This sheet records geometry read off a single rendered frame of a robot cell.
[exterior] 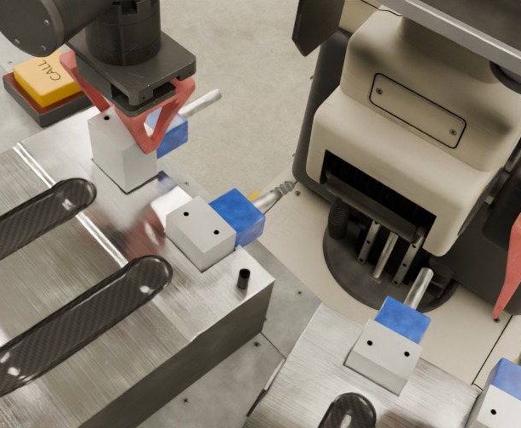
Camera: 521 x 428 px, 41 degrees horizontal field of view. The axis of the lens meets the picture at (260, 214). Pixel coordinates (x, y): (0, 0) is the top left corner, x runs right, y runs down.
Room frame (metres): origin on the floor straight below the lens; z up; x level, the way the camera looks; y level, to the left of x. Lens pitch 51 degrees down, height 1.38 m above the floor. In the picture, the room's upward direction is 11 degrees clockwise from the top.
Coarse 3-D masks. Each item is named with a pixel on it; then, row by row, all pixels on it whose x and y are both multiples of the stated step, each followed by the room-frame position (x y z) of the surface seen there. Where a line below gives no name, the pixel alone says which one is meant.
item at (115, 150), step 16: (208, 96) 0.50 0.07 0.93; (112, 112) 0.43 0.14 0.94; (160, 112) 0.46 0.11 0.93; (192, 112) 0.48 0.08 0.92; (96, 128) 0.41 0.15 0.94; (112, 128) 0.41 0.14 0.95; (176, 128) 0.44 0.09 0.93; (96, 144) 0.41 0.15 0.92; (112, 144) 0.40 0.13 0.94; (128, 144) 0.40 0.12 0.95; (160, 144) 0.43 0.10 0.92; (176, 144) 0.44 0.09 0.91; (96, 160) 0.42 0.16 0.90; (112, 160) 0.40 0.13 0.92; (128, 160) 0.40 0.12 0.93; (144, 160) 0.41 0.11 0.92; (112, 176) 0.40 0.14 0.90; (128, 176) 0.39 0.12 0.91; (144, 176) 0.41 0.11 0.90
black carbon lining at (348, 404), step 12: (348, 396) 0.26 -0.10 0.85; (360, 396) 0.26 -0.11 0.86; (336, 408) 0.25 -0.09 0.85; (348, 408) 0.25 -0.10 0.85; (360, 408) 0.25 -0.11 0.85; (372, 408) 0.25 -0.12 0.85; (324, 420) 0.23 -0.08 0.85; (336, 420) 0.24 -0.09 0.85; (348, 420) 0.24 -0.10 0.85; (360, 420) 0.24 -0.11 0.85; (372, 420) 0.24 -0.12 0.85
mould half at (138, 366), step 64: (64, 128) 0.46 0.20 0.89; (0, 192) 0.37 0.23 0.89; (128, 192) 0.39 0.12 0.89; (64, 256) 0.32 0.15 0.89; (128, 256) 0.33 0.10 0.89; (0, 320) 0.25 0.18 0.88; (128, 320) 0.27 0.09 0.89; (192, 320) 0.28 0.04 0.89; (256, 320) 0.32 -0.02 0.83; (64, 384) 0.21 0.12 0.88; (128, 384) 0.22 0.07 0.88
